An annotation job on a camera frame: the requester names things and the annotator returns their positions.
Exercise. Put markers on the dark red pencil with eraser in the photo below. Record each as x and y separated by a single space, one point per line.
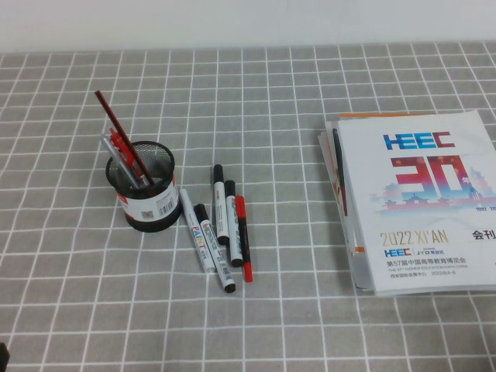
120 129

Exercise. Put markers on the dark object at table edge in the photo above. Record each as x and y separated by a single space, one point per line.
3 353

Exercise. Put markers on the white paint marker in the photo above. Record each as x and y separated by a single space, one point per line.
197 232

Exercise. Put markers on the white booklet with orange tab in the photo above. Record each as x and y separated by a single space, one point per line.
358 267

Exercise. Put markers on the booklet with dark spine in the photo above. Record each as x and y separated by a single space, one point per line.
337 155

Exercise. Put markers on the black mesh pen holder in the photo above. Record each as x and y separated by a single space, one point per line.
151 211

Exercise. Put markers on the red and black pen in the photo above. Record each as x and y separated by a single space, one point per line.
244 240

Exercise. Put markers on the red ballpoint pen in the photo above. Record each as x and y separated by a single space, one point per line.
122 147

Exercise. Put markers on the orange-edged booklet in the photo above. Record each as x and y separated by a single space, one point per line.
379 114

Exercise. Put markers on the silver ballpoint pen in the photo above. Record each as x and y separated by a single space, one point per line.
112 155

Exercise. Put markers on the white marker with black cap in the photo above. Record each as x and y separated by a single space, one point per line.
235 232
221 217
217 255

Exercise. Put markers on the white HEEC booklet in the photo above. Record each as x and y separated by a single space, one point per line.
418 217

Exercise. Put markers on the grey checked tablecloth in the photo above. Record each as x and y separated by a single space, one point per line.
271 333

